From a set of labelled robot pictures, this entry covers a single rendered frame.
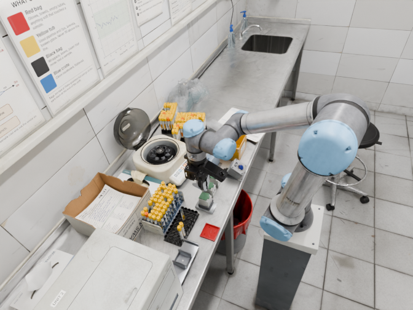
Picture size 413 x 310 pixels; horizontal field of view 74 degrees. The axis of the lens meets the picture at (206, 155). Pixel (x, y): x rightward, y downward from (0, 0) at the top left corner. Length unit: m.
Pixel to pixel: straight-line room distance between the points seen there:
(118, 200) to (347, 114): 1.02
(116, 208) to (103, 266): 0.46
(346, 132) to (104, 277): 0.72
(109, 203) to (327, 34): 2.68
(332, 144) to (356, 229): 1.83
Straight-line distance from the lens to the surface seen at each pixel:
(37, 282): 1.26
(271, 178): 2.57
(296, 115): 0.83
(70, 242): 1.39
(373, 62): 3.38
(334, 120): 0.66
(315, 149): 0.65
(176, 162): 1.36
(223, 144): 0.89
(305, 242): 1.18
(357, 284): 2.22
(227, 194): 1.33
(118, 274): 0.87
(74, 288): 0.91
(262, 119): 0.90
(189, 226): 1.22
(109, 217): 1.30
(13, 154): 1.14
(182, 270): 1.12
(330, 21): 3.23
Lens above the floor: 1.93
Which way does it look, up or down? 44 degrees down
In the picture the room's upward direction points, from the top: 6 degrees counter-clockwise
